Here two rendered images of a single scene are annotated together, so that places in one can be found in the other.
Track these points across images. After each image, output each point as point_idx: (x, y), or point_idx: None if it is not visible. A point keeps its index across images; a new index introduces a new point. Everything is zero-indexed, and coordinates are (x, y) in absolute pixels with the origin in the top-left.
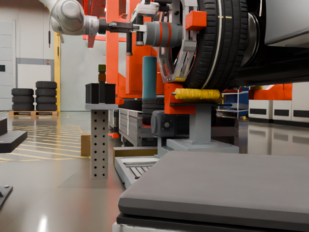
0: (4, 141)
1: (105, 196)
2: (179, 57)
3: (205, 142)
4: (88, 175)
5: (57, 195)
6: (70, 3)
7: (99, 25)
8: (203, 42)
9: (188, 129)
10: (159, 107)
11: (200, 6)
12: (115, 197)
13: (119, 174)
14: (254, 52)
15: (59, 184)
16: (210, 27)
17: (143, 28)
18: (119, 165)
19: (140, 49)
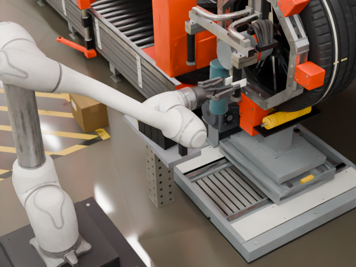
0: (135, 263)
1: (203, 247)
2: (277, 96)
3: (288, 151)
4: (145, 196)
5: (156, 259)
6: (199, 136)
7: (198, 103)
8: (312, 90)
9: None
10: None
11: (311, 45)
12: (215, 246)
13: (187, 193)
14: None
15: (134, 232)
16: (324, 77)
17: (243, 83)
18: (186, 184)
19: (182, 16)
